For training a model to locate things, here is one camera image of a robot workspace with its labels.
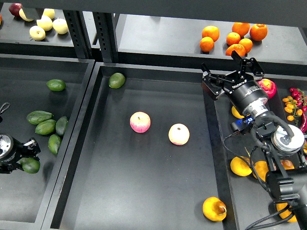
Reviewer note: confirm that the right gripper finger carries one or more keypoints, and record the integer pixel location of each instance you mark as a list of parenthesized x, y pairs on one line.
[(213, 84), (249, 70)]

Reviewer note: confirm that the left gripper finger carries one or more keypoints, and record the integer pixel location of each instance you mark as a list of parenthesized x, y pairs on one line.
[(7, 169), (30, 149)]

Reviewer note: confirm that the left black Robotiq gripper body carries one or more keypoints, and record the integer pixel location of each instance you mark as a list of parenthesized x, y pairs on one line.
[(11, 151)]

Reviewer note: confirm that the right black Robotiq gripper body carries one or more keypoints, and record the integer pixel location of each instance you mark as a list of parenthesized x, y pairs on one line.
[(244, 94)]

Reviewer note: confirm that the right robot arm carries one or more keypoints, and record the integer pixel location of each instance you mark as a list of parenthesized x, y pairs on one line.
[(281, 143)]

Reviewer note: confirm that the yellow pear under arm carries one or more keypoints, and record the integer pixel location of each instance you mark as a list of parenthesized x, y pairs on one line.
[(261, 169)]

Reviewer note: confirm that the dark green avocado upright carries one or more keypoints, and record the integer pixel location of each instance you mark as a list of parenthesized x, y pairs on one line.
[(61, 125)]

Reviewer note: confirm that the pale yellow pear front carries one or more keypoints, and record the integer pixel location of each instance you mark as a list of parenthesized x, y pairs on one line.
[(37, 33)]

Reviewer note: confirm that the pale yellow pear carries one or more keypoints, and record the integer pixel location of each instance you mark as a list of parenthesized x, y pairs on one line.
[(45, 23), (60, 26), (37, 33), (49, 13)]

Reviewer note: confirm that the pale yellow pear right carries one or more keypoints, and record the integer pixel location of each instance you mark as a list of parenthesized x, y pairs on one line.
[(60, 26)]

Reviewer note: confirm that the pale yellow pear middle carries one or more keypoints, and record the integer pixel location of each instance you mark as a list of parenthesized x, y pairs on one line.
[(45, 23)]

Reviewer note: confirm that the pale yellow pear hidden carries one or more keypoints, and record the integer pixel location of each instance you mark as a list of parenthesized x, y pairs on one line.
[(23, 16)]

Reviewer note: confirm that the pale yellow pear back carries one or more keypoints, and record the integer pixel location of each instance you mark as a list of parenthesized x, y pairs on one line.
[(49, 13)]

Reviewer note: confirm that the orange front bottom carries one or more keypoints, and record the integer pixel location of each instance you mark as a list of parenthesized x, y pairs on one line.
[(236, 47)]

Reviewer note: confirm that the orange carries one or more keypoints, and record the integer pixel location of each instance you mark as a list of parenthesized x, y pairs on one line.
[(212, 32), (236, 47), (206, 44), (258, 32), (241, 28)]

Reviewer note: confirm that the orange lower right small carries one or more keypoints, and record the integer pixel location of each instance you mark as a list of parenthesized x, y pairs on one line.
[(247, 44)]

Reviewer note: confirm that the orange small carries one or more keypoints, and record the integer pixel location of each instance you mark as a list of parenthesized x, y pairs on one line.
[(247, 44), (233, 38)]

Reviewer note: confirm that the red apple right tray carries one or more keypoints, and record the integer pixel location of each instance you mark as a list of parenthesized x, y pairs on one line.
[(268, 86)]

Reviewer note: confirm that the orange top right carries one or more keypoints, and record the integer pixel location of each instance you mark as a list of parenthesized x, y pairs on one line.
[(258, 32)]

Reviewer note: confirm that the orange centre small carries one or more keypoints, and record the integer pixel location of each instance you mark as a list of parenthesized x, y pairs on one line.
[(233, 38)]

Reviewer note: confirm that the black left tray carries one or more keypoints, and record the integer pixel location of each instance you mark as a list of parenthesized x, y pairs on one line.
[(24, 197)]

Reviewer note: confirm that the black tray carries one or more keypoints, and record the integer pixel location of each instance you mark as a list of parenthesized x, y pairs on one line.
[(244, 197), (24, 197), (123, 180)]

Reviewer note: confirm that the orange top middle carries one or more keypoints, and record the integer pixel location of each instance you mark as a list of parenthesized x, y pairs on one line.
[(241, 28)]

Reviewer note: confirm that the orange far left lower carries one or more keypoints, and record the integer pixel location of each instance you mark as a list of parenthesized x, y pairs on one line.
[(206, 44)]

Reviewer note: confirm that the cherry tomato bunch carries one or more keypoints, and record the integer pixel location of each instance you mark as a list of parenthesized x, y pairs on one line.
[(295, 104)]

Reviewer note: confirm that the orange far left upper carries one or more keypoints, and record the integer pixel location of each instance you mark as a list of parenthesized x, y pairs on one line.
[(212, 32)]

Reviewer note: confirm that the pale pink apple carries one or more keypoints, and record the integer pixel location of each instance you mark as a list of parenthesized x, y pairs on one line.
[(178, 134)]

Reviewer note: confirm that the red chili pepper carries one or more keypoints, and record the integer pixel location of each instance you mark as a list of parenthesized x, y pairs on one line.
[(303, 126)]

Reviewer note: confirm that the pink red apple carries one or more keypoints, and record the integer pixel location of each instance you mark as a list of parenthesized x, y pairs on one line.
[(140, 122)]

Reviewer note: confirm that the black centre tray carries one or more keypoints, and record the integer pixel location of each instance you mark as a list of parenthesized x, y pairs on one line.
[(123, 180)]

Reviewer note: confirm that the black right tray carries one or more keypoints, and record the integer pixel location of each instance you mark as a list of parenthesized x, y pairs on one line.
[(244, 197)]

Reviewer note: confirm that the dark red apple on shelf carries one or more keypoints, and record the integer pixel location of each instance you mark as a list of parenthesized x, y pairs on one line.
[(14, 9)]

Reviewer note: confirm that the black shelf upright post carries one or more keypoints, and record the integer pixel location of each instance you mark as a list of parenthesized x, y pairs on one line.
[(106, 34)]

